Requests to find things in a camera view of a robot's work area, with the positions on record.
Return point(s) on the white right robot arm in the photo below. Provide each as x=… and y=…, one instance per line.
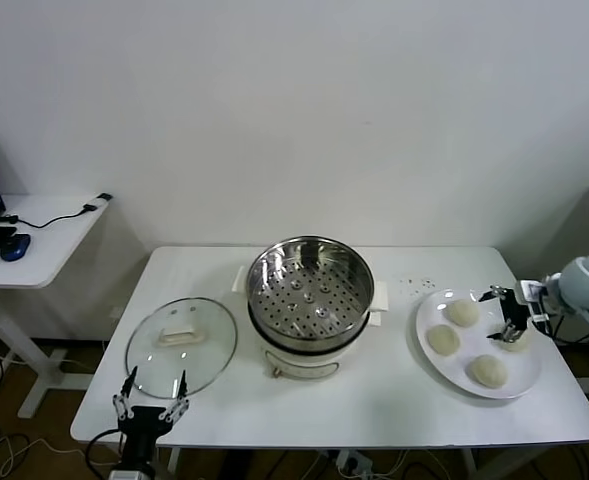
x=586, y=285

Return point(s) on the white steamed baozi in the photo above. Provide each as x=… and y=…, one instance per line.
x=443, y=341
x=487, y=371
x=463, y=314
x=520, y=345

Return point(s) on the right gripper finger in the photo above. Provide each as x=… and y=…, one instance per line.
x=496, y=291
x=510, y=332

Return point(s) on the blue computer mouse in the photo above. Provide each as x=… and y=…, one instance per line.
x=15, y=247

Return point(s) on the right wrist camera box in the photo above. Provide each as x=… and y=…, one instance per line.
x=528, y=292

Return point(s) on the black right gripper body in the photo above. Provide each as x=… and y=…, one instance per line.
x=513, y=310

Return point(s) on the round glass pot lid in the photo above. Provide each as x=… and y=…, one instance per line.
x=199, y=350

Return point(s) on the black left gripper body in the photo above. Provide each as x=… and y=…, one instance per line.
x=141, y=420

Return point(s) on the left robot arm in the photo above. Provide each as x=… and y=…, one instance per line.
x=134, y=455

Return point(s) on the white power strip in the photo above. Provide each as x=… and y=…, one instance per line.
x=354, y=461

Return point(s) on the white side desk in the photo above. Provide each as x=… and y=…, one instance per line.
x=49, y=250

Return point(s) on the white electric cooker base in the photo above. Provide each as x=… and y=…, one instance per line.
x=304, y=362

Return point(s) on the white round plate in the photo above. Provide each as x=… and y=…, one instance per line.
x=466, y=346

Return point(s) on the stainless steel steamer basket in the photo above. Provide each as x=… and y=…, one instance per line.
x=274, y=270

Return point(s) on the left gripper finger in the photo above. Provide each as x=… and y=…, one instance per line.
x=180, y=400
x=122, y=402

